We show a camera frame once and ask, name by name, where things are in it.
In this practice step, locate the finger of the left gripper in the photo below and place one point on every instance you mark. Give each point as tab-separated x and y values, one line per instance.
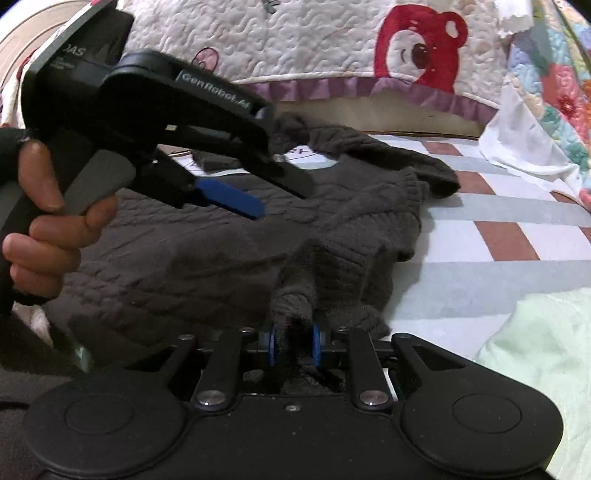
177	187
280	173

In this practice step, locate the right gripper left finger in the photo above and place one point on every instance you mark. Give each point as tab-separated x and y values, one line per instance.
219	385

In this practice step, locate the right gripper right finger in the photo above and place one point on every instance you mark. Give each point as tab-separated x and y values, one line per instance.
352	351

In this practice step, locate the dark grey knit sweater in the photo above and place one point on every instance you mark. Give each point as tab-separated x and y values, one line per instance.
158	272

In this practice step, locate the person's left hand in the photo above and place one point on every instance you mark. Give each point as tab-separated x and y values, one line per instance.
52	248

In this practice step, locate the pale green garment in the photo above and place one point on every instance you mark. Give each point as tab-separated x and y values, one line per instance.
546	344

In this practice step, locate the white quilt with red bears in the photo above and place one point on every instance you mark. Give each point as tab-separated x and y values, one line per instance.
443	54

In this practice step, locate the checked white pink bedsheet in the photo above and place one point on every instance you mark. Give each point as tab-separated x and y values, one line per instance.
495	241

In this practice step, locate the white cloth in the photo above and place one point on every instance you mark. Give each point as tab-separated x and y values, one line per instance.
515	140

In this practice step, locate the colourful patchwork quilt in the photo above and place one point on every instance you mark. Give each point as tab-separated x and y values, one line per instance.
549	64

